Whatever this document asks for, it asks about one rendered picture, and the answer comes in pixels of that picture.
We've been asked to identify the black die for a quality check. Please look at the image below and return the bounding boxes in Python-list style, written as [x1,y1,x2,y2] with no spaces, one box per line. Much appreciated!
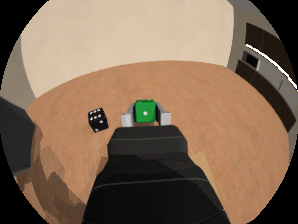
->
[88,108,109,133]

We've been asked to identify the tan square mat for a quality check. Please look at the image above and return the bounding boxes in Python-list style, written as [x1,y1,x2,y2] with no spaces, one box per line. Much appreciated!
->
[189,151,219,198]

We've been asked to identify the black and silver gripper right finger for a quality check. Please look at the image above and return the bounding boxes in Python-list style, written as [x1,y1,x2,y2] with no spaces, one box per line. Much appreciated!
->
[155,102,171,125]

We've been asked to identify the green die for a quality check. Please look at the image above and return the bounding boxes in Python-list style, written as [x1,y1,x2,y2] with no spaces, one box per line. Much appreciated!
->
[135,99,156,123]

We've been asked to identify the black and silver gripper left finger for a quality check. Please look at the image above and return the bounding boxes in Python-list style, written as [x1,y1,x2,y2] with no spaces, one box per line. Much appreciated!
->
[121,103,136,127]

